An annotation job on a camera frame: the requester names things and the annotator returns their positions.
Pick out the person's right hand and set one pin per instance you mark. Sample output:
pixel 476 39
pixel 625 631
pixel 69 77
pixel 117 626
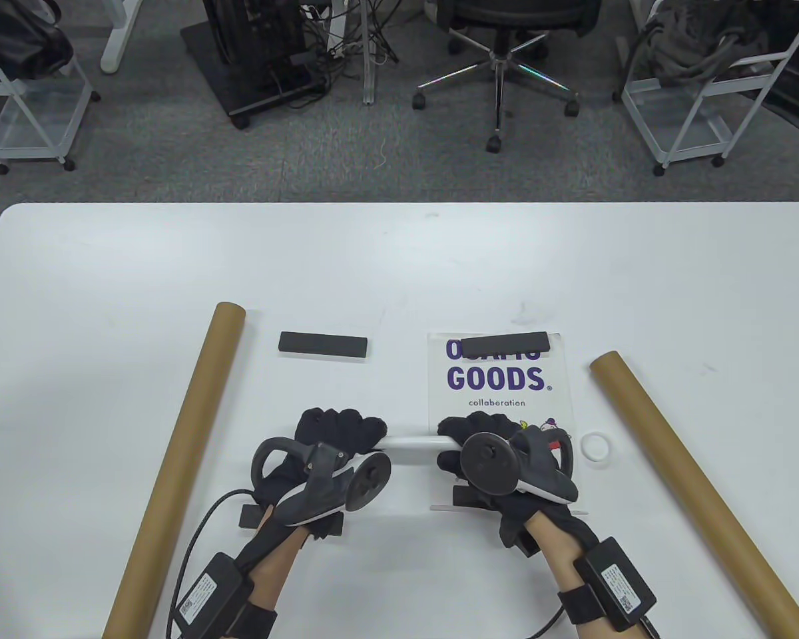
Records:
pixel 489 421

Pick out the person's left hand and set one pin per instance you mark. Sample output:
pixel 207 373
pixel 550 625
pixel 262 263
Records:
pixel 336 426

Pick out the white poster purple lettering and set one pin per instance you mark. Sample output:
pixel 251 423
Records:
pixel 559 386

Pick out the colourful cartoon animal poster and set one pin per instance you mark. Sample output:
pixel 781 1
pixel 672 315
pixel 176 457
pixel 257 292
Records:
pixel 413 444

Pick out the black bar weight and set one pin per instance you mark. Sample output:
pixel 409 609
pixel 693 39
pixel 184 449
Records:
pixel 252 517
pixel 506 343
pixel 323 346
pixel 463 499

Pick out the white plastic tube end cap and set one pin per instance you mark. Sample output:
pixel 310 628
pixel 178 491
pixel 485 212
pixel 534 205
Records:
pixel 596 448

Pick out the brown cardboard mailing tube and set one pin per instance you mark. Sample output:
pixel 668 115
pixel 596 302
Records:
pixel 186 432
pixel 706 506

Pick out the black shoulder bag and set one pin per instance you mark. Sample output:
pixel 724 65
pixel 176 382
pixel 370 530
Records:
pixel 20 40

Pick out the person's right forearm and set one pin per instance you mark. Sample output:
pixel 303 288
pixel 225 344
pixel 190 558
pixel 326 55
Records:
pixel 552 552

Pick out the person's left forearm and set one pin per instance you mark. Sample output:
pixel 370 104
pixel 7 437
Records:
pixel 276 566

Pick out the grey white hand controller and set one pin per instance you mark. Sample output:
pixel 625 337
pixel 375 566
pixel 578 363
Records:
pixel 489 462
pixel 369 482

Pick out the black wrist sensor box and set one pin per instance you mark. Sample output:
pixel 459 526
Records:
pixel 210 589
pixel 616 582

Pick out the white wheeled cart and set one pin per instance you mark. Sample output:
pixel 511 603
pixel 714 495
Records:
pixel 33 126
pixel 679 126

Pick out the black wheeled platform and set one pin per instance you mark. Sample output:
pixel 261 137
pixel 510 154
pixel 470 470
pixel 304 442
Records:
pixel 240 86

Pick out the black computer tower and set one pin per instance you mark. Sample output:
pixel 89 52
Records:
pixel 253 33

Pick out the black office chair chrome base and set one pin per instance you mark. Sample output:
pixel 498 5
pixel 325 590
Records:
pixel 506 13

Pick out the grey crumpled cloth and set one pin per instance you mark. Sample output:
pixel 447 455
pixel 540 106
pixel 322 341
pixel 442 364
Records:
pixel 692 40

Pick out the white desk leg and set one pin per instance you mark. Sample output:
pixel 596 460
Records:
pixel 121 40

